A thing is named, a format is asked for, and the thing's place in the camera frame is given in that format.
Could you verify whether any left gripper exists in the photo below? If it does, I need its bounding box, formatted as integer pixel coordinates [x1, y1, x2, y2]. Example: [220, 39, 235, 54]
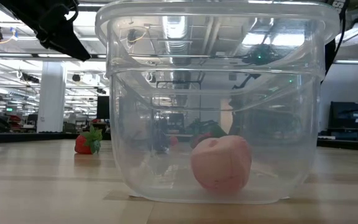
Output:
[0, 0, 92, 62]

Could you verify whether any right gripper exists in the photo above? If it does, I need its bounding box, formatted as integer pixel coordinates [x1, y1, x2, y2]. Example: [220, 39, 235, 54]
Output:
[246, 43, 281, 68]

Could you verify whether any pink peach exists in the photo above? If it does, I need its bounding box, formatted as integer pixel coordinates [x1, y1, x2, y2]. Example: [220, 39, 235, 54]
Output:
[190, 134, 253, 194]

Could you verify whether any clear plastic tupperware container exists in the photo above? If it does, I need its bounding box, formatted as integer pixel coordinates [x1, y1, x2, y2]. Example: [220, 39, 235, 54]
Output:
[94, 0, 341, 205]

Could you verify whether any white building pillar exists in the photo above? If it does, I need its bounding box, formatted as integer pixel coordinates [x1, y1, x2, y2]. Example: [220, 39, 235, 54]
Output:
[37, 62, 68, 134]

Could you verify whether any black background screen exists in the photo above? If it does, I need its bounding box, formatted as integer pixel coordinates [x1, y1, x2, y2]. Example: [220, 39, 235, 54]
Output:
[96, 95, 111, 120]

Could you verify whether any black equipment cabinet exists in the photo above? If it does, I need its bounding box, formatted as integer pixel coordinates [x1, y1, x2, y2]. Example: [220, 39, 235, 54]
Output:
[327, 100, 358, 142]

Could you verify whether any black aluminium table frame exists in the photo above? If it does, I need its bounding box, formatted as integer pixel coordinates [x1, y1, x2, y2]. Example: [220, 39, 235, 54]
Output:
[0, 132, 358, 153]

